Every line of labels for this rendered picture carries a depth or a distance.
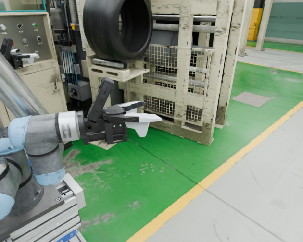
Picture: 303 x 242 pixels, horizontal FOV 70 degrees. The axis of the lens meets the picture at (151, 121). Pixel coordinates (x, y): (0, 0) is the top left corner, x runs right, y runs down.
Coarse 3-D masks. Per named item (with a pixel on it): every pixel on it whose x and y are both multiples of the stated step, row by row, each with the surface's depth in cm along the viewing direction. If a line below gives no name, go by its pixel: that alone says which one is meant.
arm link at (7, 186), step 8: (0, 160) 55; (0, 168) 53; (8, 168) 56; (16, 168) 62; (0, 176) 52; (8, 176) 55; (16, 176) 61; (0, 184) 53; (8, 184) 55; (16, 184) 59; (0, 192) 52; (8, 192) 55; (16, 192) 59; (0, 200) 51; (8, 200) 53; (0, 208) 52; (8, 208) 54; (0, 216) 54
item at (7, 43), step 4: (4, 40) 117; (8, 40) 117; (12, 40) 119; (4, 44) 118; (8, 44) 117; (12, 44) 119; (4, 48) 118; (8, 48) 118; (4, 52) 118; (8, 52) 119; (4, 56) 118; (8, 56) 119
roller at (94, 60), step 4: (92, 60) 182; (96, 60) 179; (100, 60) 177; (104, 60) 175; (108, 60) 174; (100, 64) 180; (104, 64) 176; (108, 64) 173; (112, 64) 171; (116, 64) 169; (120, 64) 167; (124, 64) 165; (124, 68) 167
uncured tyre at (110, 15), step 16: (96, 0) 146; (112, 0) 142; (128, 0) 183; (144, 0) 165; (96, 16) 146; (112, 16) 143; (128, 16) 193; (144, 16) 187; (96, 32) 150; (112, 32) 147; (128, 32) 198; (144, 32) 192; (96, 48) 162; (112, 48) 155; (128, 48) 197; (144, 48) 181
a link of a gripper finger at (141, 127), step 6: (126, 114) 54; (132, 114) 54; (138, 114) 54; (144, 114) 54; (150, 114) 53; (144, 120) 53; (150, 120) 53; (156, 120) 53; (126, 126) 55; (132, 126) 55; (138, 126) 54; (144, 126) 54; (138, 132) 55; (144, 132) 54
